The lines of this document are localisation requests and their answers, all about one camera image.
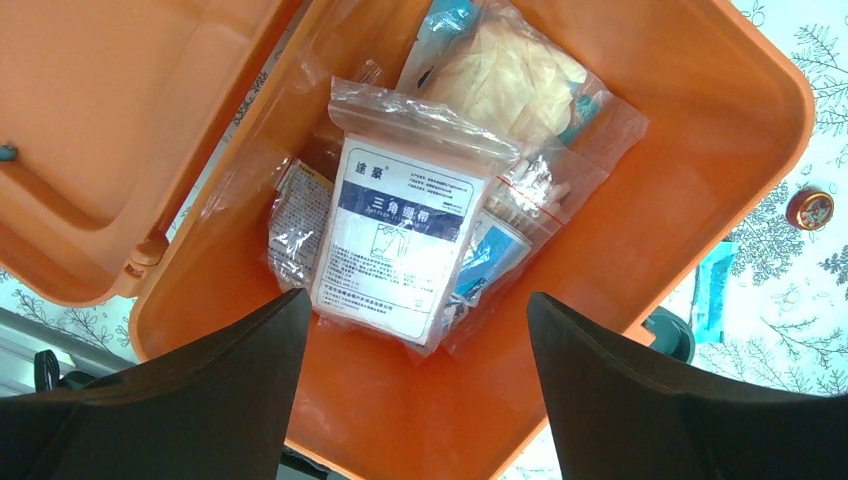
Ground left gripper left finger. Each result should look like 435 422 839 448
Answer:
1 289 312 479

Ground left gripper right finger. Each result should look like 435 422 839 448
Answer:
527 292 847 479

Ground gauze pad packet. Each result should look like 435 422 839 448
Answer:
267 159 333 290

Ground white blue medicine sachet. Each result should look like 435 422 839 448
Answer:
310 78 521 355

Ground orange plastic medicine box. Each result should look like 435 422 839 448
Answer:
0 0 816 480

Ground bagged latex gloves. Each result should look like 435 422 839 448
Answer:
414 1 649 170

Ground alcohol wipes bag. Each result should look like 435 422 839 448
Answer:
442 209 531 356

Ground blue cotton swab pack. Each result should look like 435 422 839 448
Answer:
396 0 479 94

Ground floral table mat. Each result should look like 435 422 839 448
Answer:
0 0 848 480

